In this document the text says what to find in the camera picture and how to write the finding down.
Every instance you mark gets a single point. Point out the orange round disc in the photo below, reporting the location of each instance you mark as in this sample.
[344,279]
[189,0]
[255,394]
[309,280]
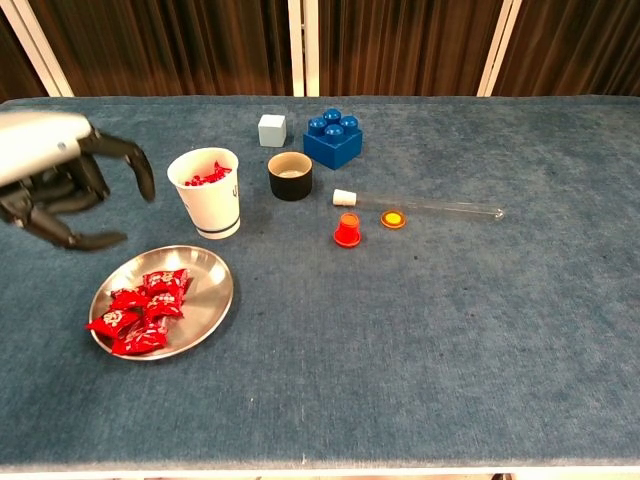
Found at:
[393,219]

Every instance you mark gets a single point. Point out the glass test tube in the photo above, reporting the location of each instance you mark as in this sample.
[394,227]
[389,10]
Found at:
[400,203]

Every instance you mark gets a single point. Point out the small red plastic cup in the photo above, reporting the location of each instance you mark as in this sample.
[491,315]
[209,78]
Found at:
[347,235]

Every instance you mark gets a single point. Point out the blue building block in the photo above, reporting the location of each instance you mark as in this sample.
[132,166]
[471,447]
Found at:
[332,150]

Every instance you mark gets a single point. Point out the silver metal plate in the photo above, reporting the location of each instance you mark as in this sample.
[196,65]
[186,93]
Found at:
[205,290]

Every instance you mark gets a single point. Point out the dark brown curtain panel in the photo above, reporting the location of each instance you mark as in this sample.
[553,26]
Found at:
[12,70]
[410,45]
[175,45]
[575,45]

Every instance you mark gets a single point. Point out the white paper cup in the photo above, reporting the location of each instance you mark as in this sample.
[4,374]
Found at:
[212,205]

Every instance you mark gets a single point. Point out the red candy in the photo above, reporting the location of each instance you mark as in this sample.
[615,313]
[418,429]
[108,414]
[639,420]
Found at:
[165,281]
[112,321]
[165,306]
[220,170]
[196,181]
[140,340]
[129,299]

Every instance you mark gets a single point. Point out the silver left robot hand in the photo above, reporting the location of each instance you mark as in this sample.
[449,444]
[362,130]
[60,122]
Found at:
[35,145]

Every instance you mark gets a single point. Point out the white partition post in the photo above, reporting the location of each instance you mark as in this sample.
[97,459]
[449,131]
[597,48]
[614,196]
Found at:
[42,60]
[494,50]
[296,50]

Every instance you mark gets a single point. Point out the pale blue cube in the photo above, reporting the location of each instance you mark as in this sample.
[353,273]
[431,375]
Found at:
[272,131]

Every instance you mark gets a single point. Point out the blue felt table cover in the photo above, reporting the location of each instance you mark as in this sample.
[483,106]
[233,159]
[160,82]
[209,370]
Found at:
[400,325]

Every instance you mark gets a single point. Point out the black cylinder container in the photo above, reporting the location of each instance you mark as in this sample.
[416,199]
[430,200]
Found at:
[290,187]

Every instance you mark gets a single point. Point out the white tube stopper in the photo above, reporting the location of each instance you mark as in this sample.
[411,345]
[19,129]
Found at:
[344,197]

